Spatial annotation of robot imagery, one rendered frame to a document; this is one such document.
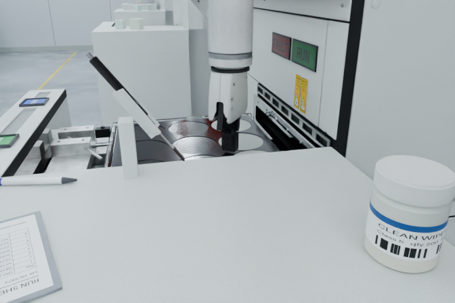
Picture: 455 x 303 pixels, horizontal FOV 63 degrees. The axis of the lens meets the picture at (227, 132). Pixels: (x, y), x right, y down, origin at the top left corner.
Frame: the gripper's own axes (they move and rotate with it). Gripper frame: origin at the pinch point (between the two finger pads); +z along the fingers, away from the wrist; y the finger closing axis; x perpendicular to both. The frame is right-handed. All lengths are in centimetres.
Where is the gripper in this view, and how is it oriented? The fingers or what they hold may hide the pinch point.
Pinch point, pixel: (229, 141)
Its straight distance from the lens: 77.6
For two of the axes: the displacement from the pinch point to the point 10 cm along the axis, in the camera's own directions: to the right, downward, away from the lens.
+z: 0.0, 9.3, 3.6
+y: -3.9, 3.3, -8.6
